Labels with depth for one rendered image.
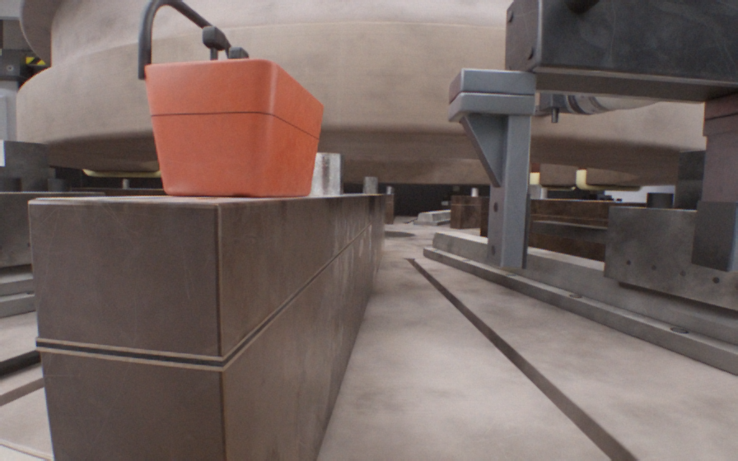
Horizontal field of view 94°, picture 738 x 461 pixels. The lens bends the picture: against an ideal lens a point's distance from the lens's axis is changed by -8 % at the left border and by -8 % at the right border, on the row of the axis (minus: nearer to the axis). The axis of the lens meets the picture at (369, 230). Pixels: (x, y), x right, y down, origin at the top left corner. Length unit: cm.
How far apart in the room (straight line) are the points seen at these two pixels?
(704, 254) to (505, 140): 15
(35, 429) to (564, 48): 83
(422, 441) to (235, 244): 49
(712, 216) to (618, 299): 111
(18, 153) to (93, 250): 129
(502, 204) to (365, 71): 80
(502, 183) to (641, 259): 103
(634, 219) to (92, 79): 165
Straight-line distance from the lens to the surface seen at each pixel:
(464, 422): 72
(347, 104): 96
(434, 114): 96
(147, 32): 44
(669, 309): 130
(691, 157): 131
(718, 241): 29
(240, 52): 48
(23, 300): 150
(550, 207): 249
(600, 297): 143
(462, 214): 431
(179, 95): 40
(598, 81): 24
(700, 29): 26
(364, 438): 66
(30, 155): 158
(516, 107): 21
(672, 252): 118
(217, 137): 38
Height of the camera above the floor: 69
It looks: 6 degrees down
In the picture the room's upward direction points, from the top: 1 degrees clockwise
